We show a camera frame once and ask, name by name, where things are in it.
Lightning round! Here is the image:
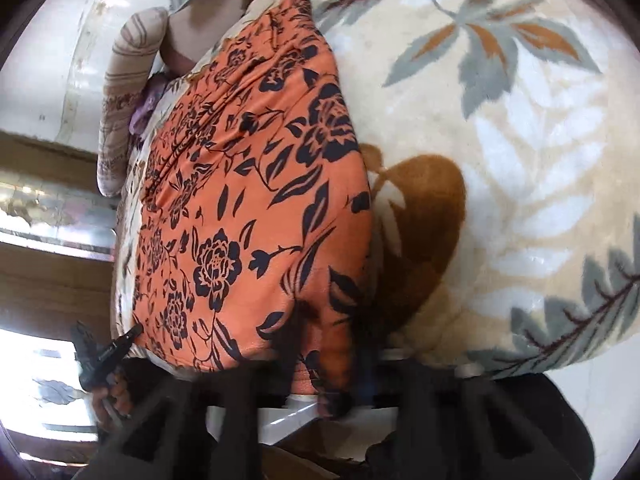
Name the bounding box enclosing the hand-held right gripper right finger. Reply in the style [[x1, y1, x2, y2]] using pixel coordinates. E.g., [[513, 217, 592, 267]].
[[340, 317, 548, 480]]

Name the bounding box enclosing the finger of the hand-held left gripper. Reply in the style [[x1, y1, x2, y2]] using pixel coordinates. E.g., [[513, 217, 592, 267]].
[[114, 323, 146, 358]]

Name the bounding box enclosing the beige cloth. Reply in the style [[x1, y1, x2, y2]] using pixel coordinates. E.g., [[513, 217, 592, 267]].
[[160, 0, 281, 75]]

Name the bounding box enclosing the cream leaf-print blanket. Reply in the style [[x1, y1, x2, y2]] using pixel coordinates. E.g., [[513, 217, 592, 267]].
[[114, 0, 640, 382]]

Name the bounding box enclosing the wooden window frame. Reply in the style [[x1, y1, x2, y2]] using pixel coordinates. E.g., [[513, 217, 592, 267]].
[[0, 129, 121, 461]]

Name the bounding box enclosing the person's left hand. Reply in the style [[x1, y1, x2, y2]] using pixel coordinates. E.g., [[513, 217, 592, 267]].
[[91, 367, 133, 428]]

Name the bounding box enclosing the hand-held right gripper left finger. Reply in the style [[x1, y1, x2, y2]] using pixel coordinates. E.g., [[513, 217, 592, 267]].
[[98, 305, 323, 480]]

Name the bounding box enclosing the purple cloth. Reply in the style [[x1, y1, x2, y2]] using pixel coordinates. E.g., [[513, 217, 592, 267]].
[[128, 72, 174, 137]]

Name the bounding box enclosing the orange floral garment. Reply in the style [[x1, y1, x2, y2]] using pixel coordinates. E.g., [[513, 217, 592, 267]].
[[131, 0, 375, 418]]

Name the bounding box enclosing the beige striped pillow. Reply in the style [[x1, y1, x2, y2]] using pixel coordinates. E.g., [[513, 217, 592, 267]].
[[96, 6, 171, 197]]

